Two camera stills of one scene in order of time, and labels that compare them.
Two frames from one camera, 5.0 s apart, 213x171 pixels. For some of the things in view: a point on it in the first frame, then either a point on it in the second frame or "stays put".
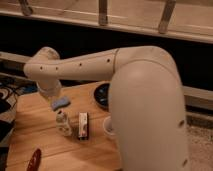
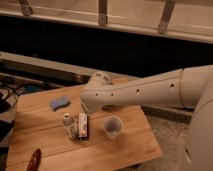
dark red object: x=35 y=160 stays put
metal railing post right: x=166 y=15 stays put
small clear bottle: x=62 y=123 to x=71 y=128
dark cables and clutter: x=12 y=88 stays put
